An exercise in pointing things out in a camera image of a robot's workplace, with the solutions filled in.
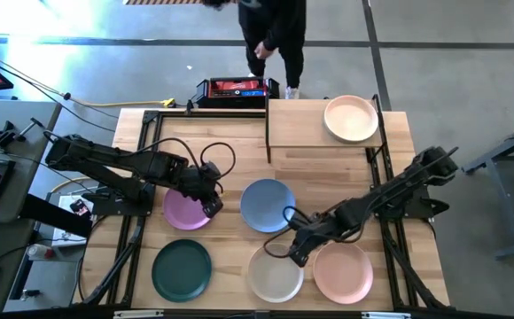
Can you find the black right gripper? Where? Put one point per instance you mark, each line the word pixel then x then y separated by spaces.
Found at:
pixel 316 230

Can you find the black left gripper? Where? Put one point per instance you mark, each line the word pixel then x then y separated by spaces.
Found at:
pixel 199 186

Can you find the magenta plastic plate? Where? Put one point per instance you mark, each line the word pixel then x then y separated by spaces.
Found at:
pixel 184 212

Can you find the beige plastic plate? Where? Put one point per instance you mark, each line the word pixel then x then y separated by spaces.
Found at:
pixel 274 279

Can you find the pink plastic plate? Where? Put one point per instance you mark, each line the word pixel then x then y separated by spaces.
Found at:
pixel 343 274

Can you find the blue plastic plate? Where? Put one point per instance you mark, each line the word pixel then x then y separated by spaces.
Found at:
pixel 266 206

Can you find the dark green plastic plate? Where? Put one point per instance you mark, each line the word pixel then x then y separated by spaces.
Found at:
pixel 181 271

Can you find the cream bowl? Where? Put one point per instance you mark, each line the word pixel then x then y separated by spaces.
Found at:
pixel 351 117

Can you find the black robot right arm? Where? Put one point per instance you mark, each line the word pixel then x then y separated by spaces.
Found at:
pixel 394 190

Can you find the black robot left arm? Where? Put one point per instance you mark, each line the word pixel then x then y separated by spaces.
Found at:
pixel 106 159

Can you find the wooden shelf with black legs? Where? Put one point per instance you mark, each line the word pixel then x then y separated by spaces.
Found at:
pixel 301 128

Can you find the red black tool case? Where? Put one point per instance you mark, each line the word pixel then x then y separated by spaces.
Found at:
pixel 235 91

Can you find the black red handheld device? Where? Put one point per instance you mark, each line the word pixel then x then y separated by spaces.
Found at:
pixel 79 207

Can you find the white paper sheet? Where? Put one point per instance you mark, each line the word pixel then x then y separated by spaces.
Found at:
pixel 64 235

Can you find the black flat bar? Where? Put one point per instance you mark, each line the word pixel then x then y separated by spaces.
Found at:
pixel 53 215

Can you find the person's hand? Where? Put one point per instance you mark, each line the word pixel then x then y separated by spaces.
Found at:
pixel 263 51

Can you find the white bottle red cap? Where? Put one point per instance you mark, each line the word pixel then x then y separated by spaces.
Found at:
pixel 40 252

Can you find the grey side desk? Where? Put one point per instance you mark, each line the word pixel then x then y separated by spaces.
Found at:
pixel 26 177

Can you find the person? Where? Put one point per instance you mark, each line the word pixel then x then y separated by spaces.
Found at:
pixel 274 26

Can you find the hazard striped black panel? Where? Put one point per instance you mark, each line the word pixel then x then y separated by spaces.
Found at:
pixel 164 2

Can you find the black clamp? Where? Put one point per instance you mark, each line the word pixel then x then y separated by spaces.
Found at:
pixel 0 135

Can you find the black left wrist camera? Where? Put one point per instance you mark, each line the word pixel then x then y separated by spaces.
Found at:
pixel 211 170

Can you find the black metal table frame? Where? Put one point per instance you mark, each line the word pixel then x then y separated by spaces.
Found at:
pixel 212 114

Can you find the silver bracket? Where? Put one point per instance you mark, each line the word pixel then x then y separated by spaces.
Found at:
pixel 137 314
pixel 385 315

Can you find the grey metal desk frame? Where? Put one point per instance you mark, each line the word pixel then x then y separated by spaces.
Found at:
pixel 505 208

